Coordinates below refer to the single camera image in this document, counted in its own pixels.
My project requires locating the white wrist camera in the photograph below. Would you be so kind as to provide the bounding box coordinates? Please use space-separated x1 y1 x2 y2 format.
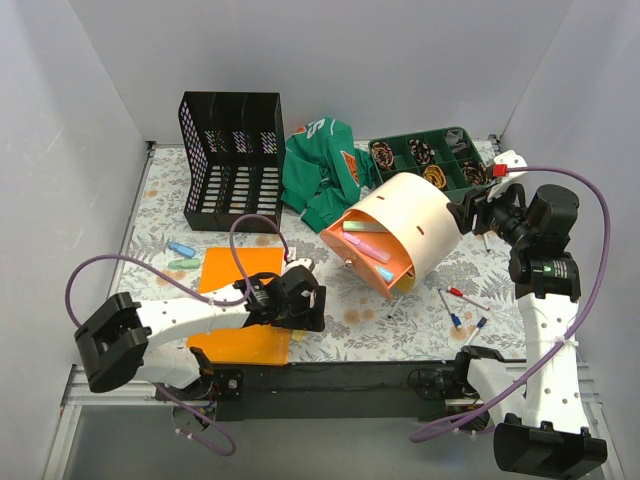
487 150 527 201
282 257 315 273

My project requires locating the black mesh file holder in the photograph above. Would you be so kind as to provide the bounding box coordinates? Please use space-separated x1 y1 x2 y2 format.
178 91 285 232

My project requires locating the blue-capped marker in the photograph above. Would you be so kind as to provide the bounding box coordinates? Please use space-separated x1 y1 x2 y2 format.
437 288 462 330
464 317 488 346

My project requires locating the grey folded sock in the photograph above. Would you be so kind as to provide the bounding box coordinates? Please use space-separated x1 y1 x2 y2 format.
444 128 472 156

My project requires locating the orange notebook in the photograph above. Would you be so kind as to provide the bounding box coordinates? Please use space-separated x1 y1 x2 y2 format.
186 247 291 366

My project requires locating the green compartment organizer tray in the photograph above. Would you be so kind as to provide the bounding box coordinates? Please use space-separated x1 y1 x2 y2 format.
368 127 492 201

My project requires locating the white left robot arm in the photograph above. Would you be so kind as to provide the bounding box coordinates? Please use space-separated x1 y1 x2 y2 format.
74 262 327 400

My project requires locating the blue highlighter by holder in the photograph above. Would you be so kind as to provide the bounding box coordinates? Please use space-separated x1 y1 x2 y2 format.
167 241 196 258

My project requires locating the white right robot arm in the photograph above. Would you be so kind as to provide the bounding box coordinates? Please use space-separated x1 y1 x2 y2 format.
447 184 608 479

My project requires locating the brown black rolled tie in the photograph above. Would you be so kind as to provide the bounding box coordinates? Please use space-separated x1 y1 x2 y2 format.
460 161 489 187

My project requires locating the purple highlighter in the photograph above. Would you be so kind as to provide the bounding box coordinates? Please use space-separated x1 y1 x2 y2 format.
342 232 391 264

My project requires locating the red-capped marker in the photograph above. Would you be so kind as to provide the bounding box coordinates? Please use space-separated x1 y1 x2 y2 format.
447 287 491 311

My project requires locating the green sweatshirt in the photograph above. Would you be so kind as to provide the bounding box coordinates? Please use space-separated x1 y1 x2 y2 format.
282 117 375 233

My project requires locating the pink black rolled tie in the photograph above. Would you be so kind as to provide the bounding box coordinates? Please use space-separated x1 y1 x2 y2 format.
371 141 394 171

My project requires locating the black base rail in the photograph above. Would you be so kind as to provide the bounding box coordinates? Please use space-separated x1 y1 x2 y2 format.
168 360 482 422

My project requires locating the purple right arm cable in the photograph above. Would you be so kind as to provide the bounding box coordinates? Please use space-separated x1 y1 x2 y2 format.
409 164 612 444

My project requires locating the yellow rolled tie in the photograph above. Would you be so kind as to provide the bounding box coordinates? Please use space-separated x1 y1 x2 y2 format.
422 165 447 191

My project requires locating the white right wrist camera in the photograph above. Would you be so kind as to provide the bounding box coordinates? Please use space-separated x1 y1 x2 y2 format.
487 150 527 201

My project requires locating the blue highlighter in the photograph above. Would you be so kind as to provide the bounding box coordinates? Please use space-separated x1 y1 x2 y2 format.
376 266 395 284
167 241 196 258

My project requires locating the white-spotted black rolled tie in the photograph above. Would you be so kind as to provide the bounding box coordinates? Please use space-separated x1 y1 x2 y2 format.
408 138 436 165

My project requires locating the white drawer organizer box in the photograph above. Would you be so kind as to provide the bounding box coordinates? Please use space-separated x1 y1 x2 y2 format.
320 173 462 299

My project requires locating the green highlighter by holder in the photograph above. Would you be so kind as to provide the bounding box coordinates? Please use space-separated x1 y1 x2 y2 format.
167 258 200 270

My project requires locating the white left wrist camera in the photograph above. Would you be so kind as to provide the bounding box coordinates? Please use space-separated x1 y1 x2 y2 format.
282 257 315 273

